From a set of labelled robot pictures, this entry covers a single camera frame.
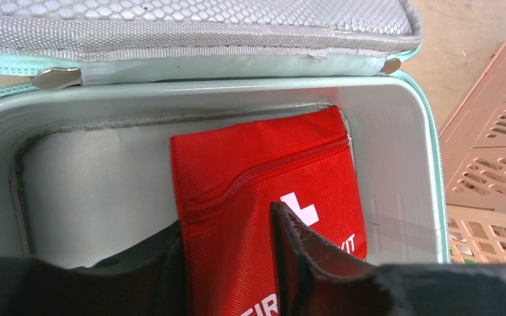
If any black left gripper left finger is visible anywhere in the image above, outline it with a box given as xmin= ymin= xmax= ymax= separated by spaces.
xmin=0 ymin=221 xmax=186 ymax=315

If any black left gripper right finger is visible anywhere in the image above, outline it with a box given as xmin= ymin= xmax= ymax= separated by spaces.
xmin=270 ymin=202 xmax=506 ymax=315

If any red first aid pouch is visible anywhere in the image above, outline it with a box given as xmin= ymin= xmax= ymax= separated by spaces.
xmin=170 ymin=106 xmax=368 ymax=315

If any mint green open case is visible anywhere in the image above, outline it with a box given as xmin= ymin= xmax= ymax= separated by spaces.
xmin=0 ymin=1 xmax=449 ymax=268

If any peach plastic file organizer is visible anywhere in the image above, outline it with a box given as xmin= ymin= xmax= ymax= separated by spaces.
xmin=439 ymin=42 xmax=506 ymax=263

